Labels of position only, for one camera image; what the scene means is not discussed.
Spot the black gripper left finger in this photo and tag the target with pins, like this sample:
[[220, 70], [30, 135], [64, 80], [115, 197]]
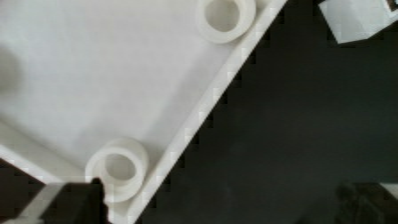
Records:
[[76, 206]]

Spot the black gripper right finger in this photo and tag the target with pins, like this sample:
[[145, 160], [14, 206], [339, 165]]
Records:
[[366, 205]]

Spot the white square tabletop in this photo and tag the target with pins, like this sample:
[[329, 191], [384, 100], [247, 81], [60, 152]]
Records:
[[110, 74]]

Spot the white table leg with tag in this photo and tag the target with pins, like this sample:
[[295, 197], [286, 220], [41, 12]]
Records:
[[357, 17]]

